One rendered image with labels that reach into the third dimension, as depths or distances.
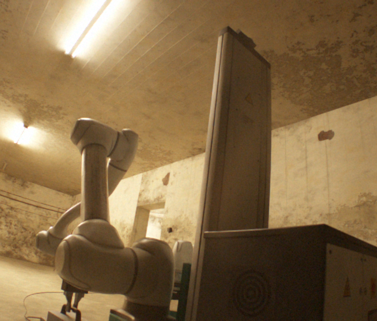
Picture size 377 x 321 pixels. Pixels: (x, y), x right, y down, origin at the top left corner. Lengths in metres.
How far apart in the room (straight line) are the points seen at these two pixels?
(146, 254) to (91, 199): 0.26
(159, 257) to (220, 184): 0.31
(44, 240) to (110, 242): 0.59
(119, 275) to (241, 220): 0.47
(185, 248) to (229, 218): 0.48
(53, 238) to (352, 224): 3.03
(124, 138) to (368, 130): 3.10
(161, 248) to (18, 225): 10.94
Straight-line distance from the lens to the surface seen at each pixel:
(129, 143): 1.32
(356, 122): 3.94
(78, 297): 1.54
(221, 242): 0.74
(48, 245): 1.42
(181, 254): 1.43
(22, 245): 11.81
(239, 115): 1.17
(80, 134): 1.23
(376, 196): 3.52
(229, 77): 1.21
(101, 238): 0.87
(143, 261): 0.91
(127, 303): 0.98
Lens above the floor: 0.73
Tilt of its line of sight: 23 degrees up
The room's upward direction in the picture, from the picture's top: 7 degrees clockwise
